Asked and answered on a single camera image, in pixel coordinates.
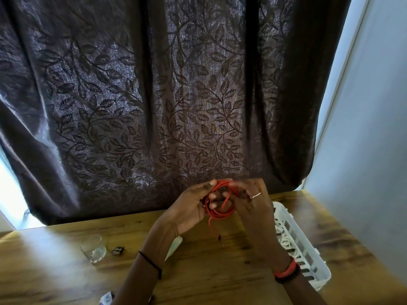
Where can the white and blue eraser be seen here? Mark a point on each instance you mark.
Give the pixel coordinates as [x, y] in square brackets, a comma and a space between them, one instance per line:
[106, 298]

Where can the brown leaf-patterned curtain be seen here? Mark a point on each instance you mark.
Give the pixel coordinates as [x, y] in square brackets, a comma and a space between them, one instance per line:
[175, 92]

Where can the person's left forearm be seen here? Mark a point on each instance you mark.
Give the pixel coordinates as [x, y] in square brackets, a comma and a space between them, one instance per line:
[140, 276]

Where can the small dark metal clip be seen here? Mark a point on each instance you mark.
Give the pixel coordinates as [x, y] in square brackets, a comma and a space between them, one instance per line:
[117, 250]

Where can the clear drinking glass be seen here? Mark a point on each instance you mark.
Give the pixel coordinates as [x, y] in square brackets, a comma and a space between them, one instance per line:
[93, 249]

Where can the person's left hand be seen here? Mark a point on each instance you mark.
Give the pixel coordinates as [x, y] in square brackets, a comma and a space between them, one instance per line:
[187, 209]

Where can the person's right hand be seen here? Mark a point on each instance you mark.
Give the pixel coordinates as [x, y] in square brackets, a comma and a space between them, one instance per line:
[257, 219]

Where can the white plastic slotted basket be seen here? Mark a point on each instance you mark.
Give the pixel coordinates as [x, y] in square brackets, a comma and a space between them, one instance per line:
[305, 250]

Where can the black thread wristband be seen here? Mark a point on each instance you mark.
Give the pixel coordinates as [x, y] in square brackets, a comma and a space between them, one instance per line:
[152, 265]

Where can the red wristband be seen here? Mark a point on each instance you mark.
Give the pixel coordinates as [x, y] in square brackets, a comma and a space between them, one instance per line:
[286, 270]

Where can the pale green plastic case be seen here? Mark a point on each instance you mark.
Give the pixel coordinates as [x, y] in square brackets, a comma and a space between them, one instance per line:
[174, 247]

